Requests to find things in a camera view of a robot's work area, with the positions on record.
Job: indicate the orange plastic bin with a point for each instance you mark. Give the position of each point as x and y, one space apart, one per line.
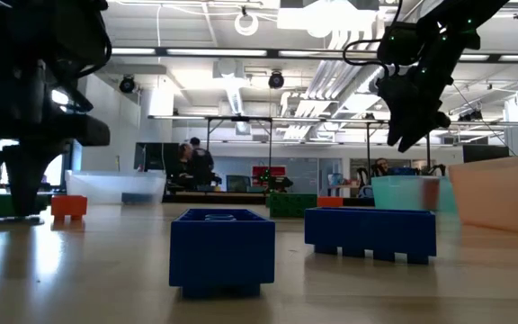
502 198

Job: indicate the clear plastic bin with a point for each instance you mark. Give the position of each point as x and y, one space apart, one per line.
106 184

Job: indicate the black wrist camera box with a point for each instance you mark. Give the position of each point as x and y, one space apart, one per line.
398 42

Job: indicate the teal plastic bin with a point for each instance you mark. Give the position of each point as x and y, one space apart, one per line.
398 193

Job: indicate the red sign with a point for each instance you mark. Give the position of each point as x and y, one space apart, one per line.
277 170

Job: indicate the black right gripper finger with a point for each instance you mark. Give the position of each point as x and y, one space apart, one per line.
425 123
400 126

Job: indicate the person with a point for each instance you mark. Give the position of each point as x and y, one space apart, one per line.
186 164
381 165
202 159

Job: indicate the blue toy building block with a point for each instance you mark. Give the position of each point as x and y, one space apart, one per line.
136 198
371 234
220 252

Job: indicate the orange-red toy building block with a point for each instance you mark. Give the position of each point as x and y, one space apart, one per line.
329 202
68 204

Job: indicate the black ceiling spotlight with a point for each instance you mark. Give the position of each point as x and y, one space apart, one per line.
127 84
276 80

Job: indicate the black metal stand frame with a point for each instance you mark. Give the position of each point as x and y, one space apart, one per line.
238 119

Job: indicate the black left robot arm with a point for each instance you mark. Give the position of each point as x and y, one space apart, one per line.
16 45

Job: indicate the background black robot arm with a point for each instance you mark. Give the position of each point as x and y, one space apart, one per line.
279 183

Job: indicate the black computer monitor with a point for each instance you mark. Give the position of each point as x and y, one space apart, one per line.
484 154
155 156

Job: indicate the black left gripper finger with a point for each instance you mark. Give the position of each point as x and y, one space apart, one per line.
18 180
43 171

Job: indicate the long ceiling light strip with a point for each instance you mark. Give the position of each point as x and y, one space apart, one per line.
218 52

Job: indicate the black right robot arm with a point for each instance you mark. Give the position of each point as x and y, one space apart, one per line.
448 45

